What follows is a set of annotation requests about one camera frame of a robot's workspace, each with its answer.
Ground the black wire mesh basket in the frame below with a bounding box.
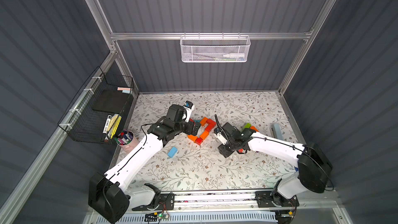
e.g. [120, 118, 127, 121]
[58, 67, 135, 145]

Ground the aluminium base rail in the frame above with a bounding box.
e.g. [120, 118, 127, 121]
[88, 186, 343, 218]

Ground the white wire mesh basket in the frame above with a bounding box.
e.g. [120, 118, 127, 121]
[180, 35, 251, 63]

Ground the light blue block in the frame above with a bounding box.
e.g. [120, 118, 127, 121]
[167, 147, 178, 158]

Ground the yellow highlighter pack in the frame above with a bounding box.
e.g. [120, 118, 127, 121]
[106, 114, 122, 140]

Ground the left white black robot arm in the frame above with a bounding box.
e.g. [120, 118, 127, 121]
[88, 101, 200, 224]

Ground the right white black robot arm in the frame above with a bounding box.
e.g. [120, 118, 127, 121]
[214, 123, 333, 207]

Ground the red rectangular block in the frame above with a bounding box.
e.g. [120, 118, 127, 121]
[206, 119, 216, 127]
[205, 124, 215, 133]

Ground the small red block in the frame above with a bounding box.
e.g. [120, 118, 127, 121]
[195, 138, 203, 145]

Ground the light blue eraser box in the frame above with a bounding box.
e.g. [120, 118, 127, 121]
[271, 123, 284, 140]

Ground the orange rectangular block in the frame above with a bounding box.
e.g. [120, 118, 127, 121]
[200, 117, 208, 127]

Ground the pink pen cup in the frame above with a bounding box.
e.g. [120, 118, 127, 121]
[113, 130, 139, 153]

